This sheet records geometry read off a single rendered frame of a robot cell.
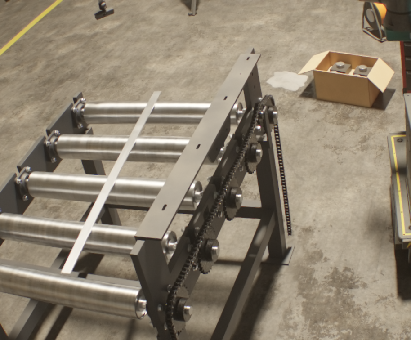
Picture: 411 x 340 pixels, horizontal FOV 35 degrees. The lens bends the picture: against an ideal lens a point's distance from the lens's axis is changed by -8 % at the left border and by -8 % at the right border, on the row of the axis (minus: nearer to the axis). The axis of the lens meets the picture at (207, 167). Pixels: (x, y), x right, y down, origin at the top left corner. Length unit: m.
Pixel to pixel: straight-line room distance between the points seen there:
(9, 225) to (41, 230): 0.17
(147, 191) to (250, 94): 0.63
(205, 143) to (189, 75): 3.10
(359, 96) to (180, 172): 2.62
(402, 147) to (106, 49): 3.42
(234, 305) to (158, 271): 0.83
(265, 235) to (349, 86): 1.76
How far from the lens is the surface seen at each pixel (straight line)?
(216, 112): 2.58
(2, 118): 5.78
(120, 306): 2.29
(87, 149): 3.13
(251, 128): 2.87
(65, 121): 3.41
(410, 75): 4.51
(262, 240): 3.24
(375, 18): 5.68
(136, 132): 3.07
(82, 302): 2.37
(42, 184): 2.98
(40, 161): 3.23
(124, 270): 3.78
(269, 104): 3.12
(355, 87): 4.73
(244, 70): 2.85
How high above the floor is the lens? 2.46
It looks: 34 degrees down
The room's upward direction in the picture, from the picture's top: 12 degrees counter-clockwise
